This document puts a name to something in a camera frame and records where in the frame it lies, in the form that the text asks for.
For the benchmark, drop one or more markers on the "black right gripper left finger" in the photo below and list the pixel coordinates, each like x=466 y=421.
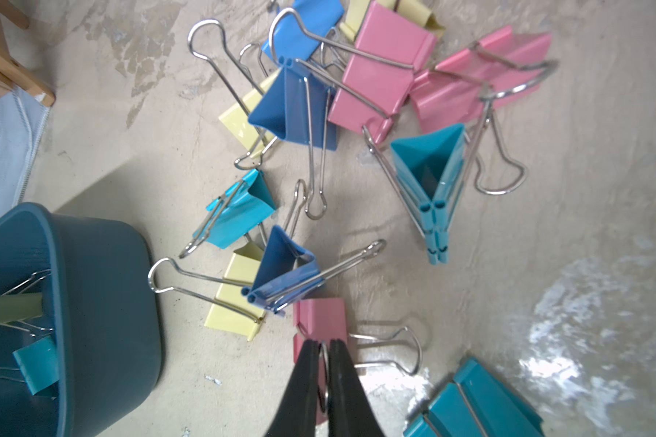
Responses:
x=296 y=414

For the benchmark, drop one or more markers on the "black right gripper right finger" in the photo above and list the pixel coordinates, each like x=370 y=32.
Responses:
x=349 y=412

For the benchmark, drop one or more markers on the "yellow binder clip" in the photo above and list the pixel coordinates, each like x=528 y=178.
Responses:
x=243 y=267
x=18 y=305

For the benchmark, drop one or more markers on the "teal binder clip front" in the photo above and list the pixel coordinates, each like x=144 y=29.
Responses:
x=475 y=403

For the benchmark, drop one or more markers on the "blue binder clip lower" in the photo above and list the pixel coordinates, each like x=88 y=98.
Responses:
x=287 y=273

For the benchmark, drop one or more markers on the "teal binder clip small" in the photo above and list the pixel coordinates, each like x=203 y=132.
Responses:
x=245 y=205

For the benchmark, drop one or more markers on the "teal plastic storage box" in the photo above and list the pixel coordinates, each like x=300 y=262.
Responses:
x=97 y=308

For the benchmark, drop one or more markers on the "teal binder clip upright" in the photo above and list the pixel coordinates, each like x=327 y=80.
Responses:
x=429 y=174

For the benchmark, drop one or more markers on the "blue binder clip middle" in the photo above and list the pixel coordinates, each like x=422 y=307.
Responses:
x=295 y=109

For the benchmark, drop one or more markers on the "pink binder clip large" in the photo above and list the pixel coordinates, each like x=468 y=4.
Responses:
x=387 y=52

